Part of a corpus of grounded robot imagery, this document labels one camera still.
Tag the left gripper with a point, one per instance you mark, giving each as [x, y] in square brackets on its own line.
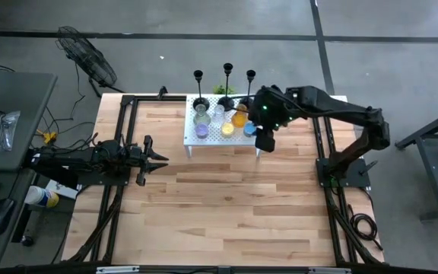
[137, 158]

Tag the black metal candlestick holder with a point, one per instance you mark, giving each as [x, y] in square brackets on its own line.
[226, 102]
[202, 103]
[250, 74]

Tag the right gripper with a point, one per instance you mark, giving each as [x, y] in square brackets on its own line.
[268, 114]

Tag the white and yellow wipes canister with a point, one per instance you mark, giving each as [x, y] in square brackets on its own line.
[40, 196]

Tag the green-tinted ribbed glass candle holder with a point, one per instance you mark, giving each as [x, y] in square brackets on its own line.
[202, 116]

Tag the white perforated metal shelf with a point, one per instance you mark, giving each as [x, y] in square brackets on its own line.
[238, 141]

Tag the green potted plant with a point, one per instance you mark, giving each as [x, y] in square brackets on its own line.
[221, 90]

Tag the black floor fan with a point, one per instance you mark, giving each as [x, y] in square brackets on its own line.
[89, 61]

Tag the black aluminium table frame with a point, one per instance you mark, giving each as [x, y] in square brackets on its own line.
[150, 98]

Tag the grey desk leg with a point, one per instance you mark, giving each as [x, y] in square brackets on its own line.
[32, 228]

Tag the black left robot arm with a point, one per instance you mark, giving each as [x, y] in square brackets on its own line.
[86, 161]

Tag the black table clamp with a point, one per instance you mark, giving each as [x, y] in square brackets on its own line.
[162, 92]

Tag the grey desk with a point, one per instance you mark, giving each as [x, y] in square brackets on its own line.
[13, 95]

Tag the black computer mouse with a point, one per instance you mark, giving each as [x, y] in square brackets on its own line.
[0, 217]

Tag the clear ribbed glass candle holder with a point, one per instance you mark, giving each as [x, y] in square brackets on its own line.
[218, 114]

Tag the silver metal bracket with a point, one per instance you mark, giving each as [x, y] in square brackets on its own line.
[330, 270]
[118, 269]

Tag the yellow candle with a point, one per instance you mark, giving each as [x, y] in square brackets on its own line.
[227, 130]

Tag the blue candle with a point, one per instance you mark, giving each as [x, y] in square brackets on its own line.
[248, 130]

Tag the white paper sheet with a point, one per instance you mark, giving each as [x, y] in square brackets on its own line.
[63, 189]

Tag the amber glass candle holder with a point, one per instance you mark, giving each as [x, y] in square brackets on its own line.
[239, 120]

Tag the purple candle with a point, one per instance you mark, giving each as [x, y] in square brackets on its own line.
[202, 131]

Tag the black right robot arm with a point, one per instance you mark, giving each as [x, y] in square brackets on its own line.
[340, 108]

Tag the clear plastic bag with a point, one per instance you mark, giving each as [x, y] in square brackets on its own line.
[4, 131]

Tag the grey metal table stand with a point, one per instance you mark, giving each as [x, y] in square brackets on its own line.
[433, 171]

